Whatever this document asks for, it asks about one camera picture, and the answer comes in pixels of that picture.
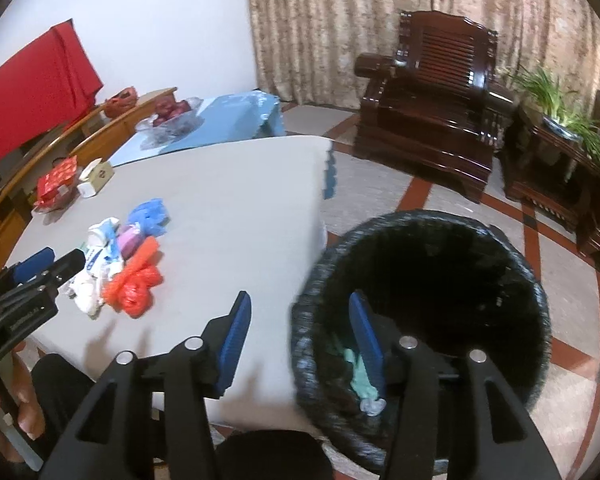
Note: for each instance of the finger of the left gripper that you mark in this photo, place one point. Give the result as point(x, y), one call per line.
point(58, 273)
point(23, 271)

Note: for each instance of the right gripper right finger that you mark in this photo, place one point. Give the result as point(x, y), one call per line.
point(492, 434)

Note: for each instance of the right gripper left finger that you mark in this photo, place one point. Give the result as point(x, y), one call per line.
point(108, 437)

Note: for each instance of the white tissue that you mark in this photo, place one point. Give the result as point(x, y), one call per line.
point(86, 289)

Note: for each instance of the red plastic bag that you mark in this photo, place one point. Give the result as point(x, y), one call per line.
point(133, 296)

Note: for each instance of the pink plastic item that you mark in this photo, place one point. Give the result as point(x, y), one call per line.
point(129, 239)

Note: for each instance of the orange foam fruit net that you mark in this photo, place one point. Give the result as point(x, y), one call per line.
point(145, 254)

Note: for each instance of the blue plastic bag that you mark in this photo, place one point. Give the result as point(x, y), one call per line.
point(149, 217)

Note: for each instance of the green rubber glove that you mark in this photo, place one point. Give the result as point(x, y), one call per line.
point(371, 403)

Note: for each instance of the trash bin with black bag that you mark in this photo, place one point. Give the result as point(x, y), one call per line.
point(450, 281)

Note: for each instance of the person left hand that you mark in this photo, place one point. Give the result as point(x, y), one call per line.
point(21, 417)

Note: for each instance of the red candy packet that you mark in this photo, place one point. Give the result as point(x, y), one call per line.
point(65, 173)

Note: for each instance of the tissue box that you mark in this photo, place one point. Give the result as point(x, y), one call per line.
point(94, 177)

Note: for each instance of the beige tablecloth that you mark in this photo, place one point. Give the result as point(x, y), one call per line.
point(243, 217)

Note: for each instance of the red cloth cover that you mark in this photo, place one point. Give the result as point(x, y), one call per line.
point(49, 82)

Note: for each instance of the red basket on cabinet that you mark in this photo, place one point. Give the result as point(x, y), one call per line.
point(119, 104)

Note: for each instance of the glass fruit bowl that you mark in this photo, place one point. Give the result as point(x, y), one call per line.
point(169, 132)

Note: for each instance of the red apples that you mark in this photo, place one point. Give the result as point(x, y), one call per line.
point(167, 108)

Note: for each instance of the blue tablecloth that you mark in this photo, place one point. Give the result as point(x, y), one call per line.
point(235, 117)

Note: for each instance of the dark wooden side table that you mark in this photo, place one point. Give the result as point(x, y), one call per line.
point(546, 169)

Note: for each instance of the green potted plant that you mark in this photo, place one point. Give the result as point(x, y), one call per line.
point(545, 92)

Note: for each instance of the dark wooden armchair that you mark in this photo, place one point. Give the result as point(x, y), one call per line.
point(435, 102)

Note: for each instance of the beige patterned curtain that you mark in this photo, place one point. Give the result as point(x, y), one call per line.
point(327, 51)

